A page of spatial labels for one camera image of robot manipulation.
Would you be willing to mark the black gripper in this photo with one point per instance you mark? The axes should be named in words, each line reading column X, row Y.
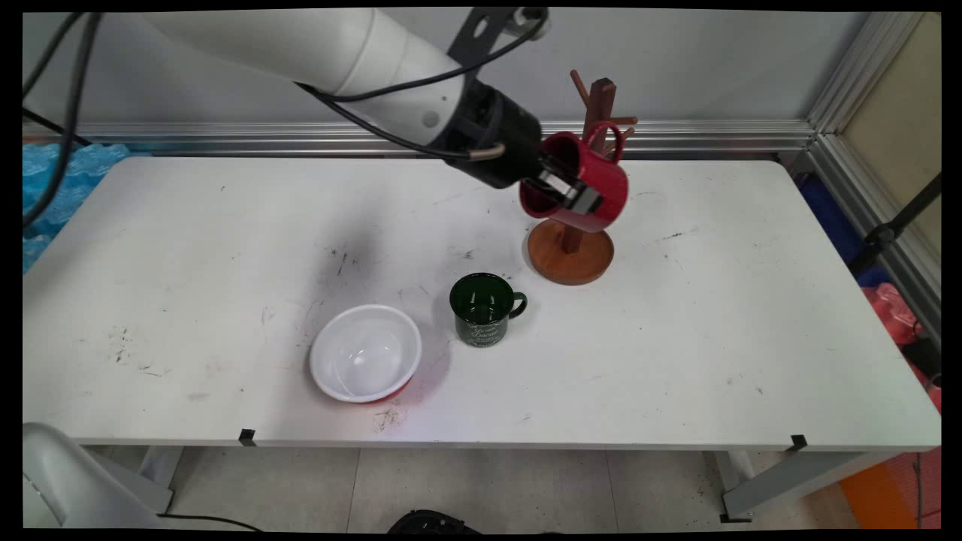
column 503, row 143

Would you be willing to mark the red enamel mug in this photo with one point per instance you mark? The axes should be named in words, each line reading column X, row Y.
column 609, row 188

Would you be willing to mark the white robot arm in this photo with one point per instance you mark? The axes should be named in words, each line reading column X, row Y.
column 323, row 49

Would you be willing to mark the brown wooden mug tree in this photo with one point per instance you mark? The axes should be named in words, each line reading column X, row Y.
column 570, row 259

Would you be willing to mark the dark green enamel mug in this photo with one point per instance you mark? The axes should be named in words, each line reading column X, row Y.
column 485, row 327

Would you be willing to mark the blue box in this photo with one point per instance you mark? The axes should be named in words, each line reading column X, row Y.
column 827, row 214

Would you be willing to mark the white bowl with red outside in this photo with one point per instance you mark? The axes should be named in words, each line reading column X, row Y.
column 364, row 353

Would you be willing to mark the black tripod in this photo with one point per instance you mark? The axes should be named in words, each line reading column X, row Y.
column 879, row 234

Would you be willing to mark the red plastic bag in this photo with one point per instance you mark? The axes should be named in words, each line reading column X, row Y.
column 887, row 308

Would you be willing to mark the black round floor object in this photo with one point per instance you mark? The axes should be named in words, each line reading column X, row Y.
column 432, row 522

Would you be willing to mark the grey table leg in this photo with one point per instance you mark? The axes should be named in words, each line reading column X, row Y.
column 782, row 481
column 159, row 466

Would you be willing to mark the small black floor object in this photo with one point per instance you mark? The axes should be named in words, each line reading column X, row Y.
column 921, row 357

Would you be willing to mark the orange floor mat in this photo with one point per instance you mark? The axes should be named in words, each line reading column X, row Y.
column 875, row 500

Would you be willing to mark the blue bubble wrap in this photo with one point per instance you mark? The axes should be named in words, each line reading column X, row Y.
column 52, row 188

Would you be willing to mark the horizontal aluminium frame rail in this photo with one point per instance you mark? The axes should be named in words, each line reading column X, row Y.
column 714, row 139

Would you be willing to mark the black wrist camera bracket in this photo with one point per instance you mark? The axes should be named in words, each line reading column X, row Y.
column 473, row 37

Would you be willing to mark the upright aluminium frame post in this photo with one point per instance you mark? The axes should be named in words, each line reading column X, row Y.
column 857, row 83

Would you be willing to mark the slanted aluminium frame rail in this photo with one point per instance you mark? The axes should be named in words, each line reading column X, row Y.
column 902, row 259

